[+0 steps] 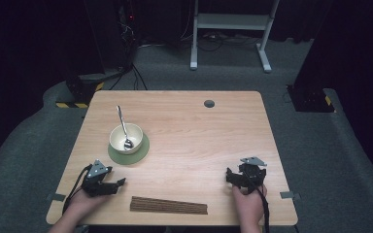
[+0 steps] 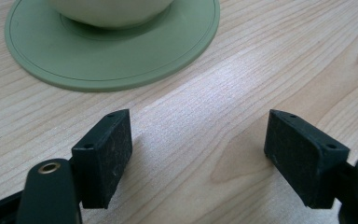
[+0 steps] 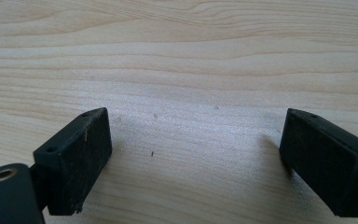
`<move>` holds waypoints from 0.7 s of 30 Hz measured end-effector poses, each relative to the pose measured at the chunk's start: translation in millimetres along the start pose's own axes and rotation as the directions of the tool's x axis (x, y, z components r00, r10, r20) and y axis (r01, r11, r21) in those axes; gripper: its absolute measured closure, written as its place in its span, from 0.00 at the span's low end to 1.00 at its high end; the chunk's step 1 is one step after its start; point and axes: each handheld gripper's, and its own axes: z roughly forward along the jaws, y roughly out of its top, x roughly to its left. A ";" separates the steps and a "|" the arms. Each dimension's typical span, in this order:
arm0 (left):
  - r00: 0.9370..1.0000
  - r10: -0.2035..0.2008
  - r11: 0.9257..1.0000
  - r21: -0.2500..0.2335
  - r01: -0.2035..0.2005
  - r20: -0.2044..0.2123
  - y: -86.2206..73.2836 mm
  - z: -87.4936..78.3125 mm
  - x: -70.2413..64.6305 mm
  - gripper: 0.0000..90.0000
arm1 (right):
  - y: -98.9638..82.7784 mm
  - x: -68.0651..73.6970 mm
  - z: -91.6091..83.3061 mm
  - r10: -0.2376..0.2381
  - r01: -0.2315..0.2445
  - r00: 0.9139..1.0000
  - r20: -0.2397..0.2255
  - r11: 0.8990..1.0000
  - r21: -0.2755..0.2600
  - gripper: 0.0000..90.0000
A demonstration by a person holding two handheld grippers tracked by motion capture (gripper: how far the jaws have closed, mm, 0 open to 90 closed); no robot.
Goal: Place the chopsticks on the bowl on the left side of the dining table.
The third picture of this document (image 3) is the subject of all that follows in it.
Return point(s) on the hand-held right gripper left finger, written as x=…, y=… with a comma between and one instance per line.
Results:
x=74, y=168

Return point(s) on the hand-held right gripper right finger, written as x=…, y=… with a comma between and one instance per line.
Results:
x=323, y=168

